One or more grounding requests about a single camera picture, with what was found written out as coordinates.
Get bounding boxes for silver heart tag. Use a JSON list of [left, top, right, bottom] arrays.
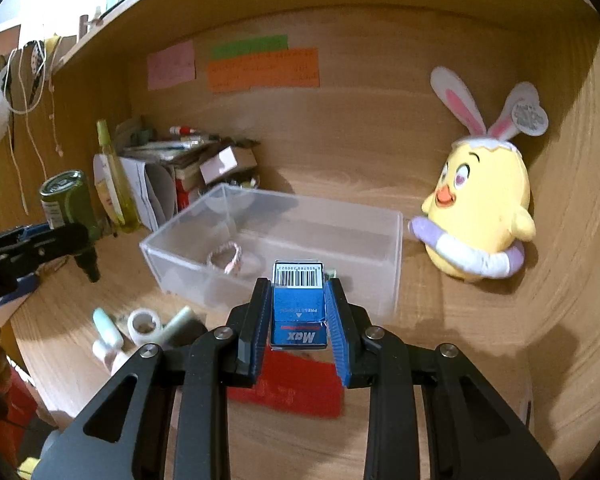
[[511, 100, 550, 137]]

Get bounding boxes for beige labelled pouch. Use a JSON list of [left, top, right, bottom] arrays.
[[92, 154, 126, 226]]

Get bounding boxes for red card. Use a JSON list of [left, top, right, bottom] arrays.
[[227, 347, 344, 418]]

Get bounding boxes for green metal can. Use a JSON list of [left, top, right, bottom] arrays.
[[39, 170, 101, 241]]

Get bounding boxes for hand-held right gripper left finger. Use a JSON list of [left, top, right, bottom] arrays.
[[30, 277, 273, 480]]

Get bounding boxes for red cardboard box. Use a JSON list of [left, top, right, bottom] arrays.
[[174, 176, 202, 212]]

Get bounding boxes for green sticky note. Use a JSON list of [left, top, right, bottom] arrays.
[[211, 35, 289, 59]]

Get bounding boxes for white paper box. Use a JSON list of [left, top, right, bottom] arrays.
[[120, 155, 177, 231]]

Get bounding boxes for white tape roll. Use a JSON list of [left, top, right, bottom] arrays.
[[127, 308, 167, 346]]

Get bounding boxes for white hanging cords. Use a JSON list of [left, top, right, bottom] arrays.
[[5, 40, 63, 216]]

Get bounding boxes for stack of papers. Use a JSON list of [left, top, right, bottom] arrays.
[[122, 135, 218, 163]]

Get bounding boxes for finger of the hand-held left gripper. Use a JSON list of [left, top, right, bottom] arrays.
[[0, 222, 102, 283]]

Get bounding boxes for small white bottle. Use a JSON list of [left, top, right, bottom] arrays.
[[92, 340, 132, 372]]

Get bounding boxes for mint tube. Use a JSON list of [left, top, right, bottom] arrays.
[[92, 308, 125, 349]]

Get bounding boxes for pink sticky note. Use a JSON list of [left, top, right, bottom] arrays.
[[146, 40, 197, 91]]

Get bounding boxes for small pink white box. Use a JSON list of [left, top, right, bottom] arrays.
[[200, 146, 259, 186]]

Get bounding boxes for yellow chick plush toy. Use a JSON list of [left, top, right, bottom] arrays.
[[407, 66, 551, 283]]

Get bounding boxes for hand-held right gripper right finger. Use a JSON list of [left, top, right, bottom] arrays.
[[325, 277, 561, 480]]

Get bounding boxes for clear plastic box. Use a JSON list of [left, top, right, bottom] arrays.
[[139, 183, 405, 318]]

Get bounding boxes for pink bead bracelet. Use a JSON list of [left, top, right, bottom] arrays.
[[206, 242, 244, 276]]

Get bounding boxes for blue staples box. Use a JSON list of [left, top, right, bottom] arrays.
[[270, 260, 328, 351]]

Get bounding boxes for yellow spray bottle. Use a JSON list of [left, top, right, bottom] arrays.
[[96, 119, 141, 233]]

